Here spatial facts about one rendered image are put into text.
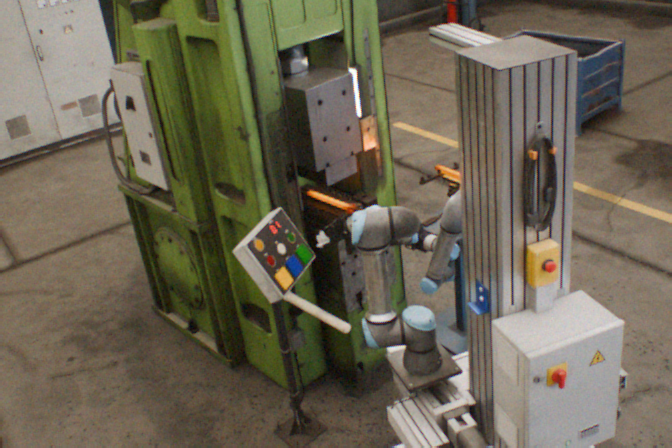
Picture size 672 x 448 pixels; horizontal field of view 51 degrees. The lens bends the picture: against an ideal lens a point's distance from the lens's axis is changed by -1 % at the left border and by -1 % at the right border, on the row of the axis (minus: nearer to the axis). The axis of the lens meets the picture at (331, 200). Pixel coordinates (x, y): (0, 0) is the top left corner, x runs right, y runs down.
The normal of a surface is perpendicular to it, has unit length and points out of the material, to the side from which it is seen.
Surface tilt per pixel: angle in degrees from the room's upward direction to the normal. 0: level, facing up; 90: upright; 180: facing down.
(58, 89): 90
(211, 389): 0
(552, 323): 0
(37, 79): 90
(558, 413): 90
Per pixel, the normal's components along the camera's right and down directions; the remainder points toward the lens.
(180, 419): -0.12, -0.89
